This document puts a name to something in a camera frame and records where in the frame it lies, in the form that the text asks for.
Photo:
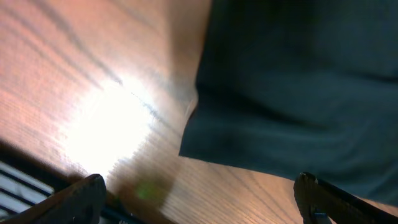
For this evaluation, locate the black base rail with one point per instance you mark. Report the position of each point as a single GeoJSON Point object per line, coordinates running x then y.
{"type": "Point", "coordinates": [25, 184]}

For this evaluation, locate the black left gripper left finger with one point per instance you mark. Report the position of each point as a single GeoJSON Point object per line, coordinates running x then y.
{"type": "Point", "coordinates": [80, 203]}

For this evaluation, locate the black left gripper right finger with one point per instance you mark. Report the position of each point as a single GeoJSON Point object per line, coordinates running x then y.
{"type": "Point", "coordinates": [320, 202]}

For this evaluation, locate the black t-shirt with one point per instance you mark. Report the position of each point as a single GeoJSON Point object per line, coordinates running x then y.
{"type": "Point", "coordinates": [295, 86]}

